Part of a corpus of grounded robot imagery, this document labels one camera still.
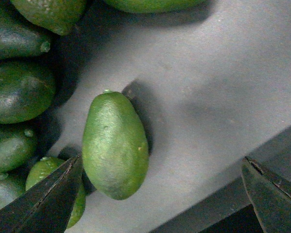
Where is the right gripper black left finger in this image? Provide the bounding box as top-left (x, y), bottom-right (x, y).
top-left (0, 155), bottom-right (83, 233)

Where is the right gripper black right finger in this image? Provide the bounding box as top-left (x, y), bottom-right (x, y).
top-left (241, 156), bottom-right (291, 233)

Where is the green avocado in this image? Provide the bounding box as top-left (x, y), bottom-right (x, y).
top-left (82, 90), bottom-right (149, 200)

